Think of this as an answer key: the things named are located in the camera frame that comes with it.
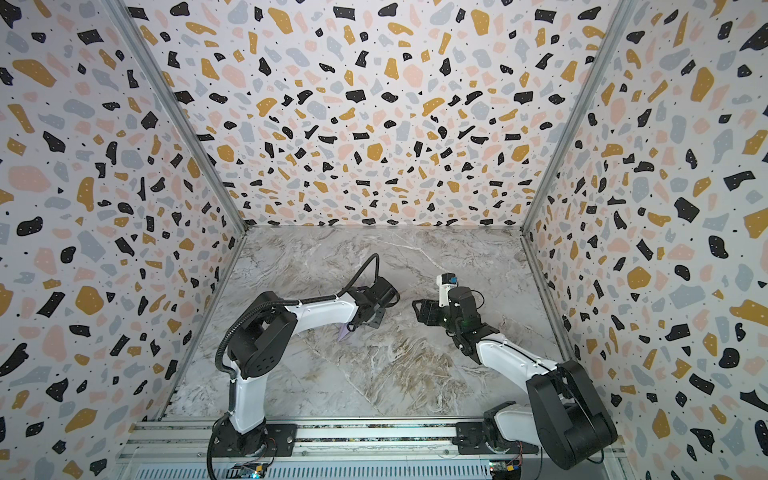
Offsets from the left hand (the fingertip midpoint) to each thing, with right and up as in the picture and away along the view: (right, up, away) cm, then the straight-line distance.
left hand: (373, 310), depth 95 cm
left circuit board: (-27, -33, -25) cm, 49 cm away
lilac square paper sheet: (-9, -6, -3) cm, 11 cm away
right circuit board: (+34, -34, -24) cm, 53 cm away
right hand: (+14, +5, -9) cm, 17 cm away
